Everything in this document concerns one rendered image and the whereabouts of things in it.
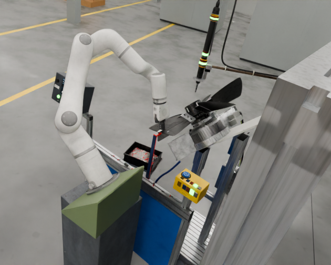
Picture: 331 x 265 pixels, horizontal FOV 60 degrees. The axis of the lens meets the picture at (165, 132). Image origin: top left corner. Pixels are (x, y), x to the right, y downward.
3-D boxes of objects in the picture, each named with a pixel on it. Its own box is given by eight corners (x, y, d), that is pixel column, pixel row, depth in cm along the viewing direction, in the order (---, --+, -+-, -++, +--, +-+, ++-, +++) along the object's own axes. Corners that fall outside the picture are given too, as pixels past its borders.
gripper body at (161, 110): (159, 103, 160) (161, 122, 165) (170, 98, 167) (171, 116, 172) (148, 101, 164) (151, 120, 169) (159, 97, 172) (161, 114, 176)
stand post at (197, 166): (183, 228, 258) (208, 148, 208) (177, 234, 252) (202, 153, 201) (179, 225, 260) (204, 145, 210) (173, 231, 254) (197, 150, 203)
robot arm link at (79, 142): (75, 159, 136) (50, 114, 133) (72, 158, 153) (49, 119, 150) (98, 146, 141) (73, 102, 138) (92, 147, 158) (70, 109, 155)
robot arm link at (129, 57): (123, 53, 168) (159, 90, 176) (116, 58, 154) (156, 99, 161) (133, 42, 165) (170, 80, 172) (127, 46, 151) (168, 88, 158)
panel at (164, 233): (165, 277, 205) (184, 216, 169) (164, 278, 205) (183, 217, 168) (89, 211, 241) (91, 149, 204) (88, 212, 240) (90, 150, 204)
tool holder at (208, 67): (207, 78, 174) (211, 63, 169) (208, 83, 168) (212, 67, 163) (192, 75, 174) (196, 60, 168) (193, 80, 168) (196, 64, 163)
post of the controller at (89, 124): (92, 139, 201) (93, 115, 190) (89, 141, 199) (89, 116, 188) (89, 137, 202) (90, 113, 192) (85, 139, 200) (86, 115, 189)
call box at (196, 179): (205, 196, 159) (210, 182, 153) (195, 206, 152) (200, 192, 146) (182, 181, 166) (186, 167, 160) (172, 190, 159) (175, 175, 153)
